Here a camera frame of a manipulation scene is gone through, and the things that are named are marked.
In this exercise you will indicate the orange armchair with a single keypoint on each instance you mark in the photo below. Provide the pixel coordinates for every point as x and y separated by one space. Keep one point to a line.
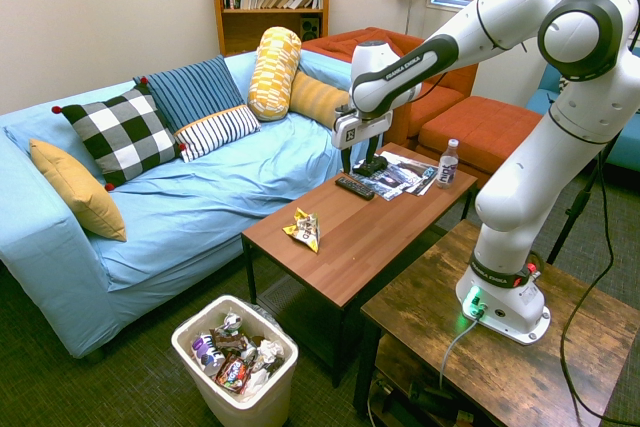
430 92

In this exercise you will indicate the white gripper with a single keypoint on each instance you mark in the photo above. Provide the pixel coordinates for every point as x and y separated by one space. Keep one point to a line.
356 129

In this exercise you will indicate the wooden bookshelf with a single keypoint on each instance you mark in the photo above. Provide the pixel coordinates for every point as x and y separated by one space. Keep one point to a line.
270 2

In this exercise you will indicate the blue striped pillow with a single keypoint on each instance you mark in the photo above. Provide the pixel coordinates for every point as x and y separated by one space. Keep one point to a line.
192 92

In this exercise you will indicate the black game controller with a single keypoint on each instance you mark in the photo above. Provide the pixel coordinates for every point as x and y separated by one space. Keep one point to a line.
371 165

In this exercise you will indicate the yellow crumpled chip bag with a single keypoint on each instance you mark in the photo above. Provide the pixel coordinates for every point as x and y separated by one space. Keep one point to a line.
305 230

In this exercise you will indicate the white navy striped lumbar pillow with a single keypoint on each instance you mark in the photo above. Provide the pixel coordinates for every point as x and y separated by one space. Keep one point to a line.
218 131

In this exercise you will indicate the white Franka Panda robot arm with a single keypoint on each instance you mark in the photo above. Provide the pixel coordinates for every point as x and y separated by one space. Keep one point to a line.
520 112

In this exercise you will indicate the wooden coffee table black frame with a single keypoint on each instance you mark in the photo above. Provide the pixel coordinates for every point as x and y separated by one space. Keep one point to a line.
360 242

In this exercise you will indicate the clear drink bottle purple label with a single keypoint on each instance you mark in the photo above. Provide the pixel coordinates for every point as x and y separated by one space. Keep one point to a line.
447 165

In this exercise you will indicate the red candy wrapper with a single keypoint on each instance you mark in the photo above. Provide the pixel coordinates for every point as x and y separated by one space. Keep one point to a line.
232 373

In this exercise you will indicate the black white checkered pillow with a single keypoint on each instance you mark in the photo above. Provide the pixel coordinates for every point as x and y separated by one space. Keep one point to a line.
120 133

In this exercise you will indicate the white plastic trash bin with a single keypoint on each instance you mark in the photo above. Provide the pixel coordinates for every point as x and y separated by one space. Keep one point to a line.
235 362

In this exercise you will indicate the mustard yellow square pillow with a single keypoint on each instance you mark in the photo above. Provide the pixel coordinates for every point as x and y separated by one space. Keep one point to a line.
80 190

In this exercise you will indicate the stack of magazines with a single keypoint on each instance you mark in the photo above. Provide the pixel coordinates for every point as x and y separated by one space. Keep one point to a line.
407 174

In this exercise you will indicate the crumpled white paper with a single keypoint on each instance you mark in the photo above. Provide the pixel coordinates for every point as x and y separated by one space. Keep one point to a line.
270 349

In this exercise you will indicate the black camera tripod stand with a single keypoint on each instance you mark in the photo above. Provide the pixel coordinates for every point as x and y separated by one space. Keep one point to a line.
580 207

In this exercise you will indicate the mustard striped pillow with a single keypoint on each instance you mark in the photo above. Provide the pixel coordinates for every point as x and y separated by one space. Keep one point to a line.
317 98

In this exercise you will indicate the rustic dark wood robot table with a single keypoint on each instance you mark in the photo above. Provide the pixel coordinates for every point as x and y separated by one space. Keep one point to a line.
505 342

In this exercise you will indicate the light blue sofa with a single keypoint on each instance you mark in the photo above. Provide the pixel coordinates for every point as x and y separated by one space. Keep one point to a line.
150 207

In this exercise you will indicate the brown snack wrapper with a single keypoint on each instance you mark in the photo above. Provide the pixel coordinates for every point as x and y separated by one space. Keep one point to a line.
229 339

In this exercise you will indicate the yellow white patterned bolster pillow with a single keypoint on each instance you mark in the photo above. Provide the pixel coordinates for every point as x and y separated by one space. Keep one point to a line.
274 73

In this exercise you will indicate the teal chair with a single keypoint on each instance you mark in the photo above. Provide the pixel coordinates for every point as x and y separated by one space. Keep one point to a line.
587 112

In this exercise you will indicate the orange ottoman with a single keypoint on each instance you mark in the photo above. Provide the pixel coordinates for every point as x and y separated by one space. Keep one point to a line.
475 132

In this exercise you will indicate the small black speaker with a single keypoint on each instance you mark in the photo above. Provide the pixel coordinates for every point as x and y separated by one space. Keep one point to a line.
310 28

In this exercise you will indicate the black TV remote control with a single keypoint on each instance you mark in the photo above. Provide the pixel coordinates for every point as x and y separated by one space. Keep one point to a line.
354 188

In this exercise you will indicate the purple white crushed bottle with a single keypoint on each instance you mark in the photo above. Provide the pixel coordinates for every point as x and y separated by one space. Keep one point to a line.
206 353

